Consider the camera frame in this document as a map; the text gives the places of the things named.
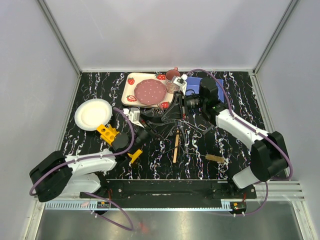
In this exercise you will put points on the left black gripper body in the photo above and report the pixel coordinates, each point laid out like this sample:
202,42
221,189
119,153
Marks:
142,117

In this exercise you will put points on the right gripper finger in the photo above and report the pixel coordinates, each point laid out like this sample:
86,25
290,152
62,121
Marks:
169,128
172,113

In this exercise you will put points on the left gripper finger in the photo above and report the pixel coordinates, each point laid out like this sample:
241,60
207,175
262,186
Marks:
155,129
152,114

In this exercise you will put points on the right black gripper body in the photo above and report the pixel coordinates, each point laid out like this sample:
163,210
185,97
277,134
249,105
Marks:
184,106

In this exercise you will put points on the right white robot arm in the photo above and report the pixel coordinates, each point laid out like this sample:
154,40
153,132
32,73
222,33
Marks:
268,151

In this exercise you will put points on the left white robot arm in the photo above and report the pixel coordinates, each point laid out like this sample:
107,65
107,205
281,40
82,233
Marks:
60,174

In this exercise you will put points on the wooden test tube clamp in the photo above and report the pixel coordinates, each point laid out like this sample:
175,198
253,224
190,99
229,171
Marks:
175,151

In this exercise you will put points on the pink floral mug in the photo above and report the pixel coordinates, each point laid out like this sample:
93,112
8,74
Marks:
170,86

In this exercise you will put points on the blue plastic drawer box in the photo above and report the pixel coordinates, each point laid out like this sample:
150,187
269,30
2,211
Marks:
193,84

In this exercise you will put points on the pink dotted plate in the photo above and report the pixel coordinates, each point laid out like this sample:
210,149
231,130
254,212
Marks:
150,92

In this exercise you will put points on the metal crucible tongs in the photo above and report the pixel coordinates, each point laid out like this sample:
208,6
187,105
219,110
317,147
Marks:
199,129

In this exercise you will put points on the strawberry pattern tray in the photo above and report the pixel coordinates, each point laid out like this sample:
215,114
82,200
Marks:
128,98

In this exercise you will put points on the yellow test tube rack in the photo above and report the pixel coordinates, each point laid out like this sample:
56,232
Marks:
121,142

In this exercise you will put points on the white paper plate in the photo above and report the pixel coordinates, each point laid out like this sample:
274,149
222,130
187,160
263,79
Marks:
93,113

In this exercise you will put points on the test tube brush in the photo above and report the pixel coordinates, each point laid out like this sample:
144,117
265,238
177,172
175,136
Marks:
209,157

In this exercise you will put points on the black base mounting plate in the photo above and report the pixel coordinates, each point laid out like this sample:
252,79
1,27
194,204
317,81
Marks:
172,194

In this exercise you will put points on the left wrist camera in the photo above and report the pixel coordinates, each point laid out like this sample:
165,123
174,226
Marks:
133,114

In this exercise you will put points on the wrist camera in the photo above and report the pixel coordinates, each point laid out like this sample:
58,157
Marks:
181,82
133,114

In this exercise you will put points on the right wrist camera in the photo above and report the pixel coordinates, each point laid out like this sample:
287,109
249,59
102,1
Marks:
181,82

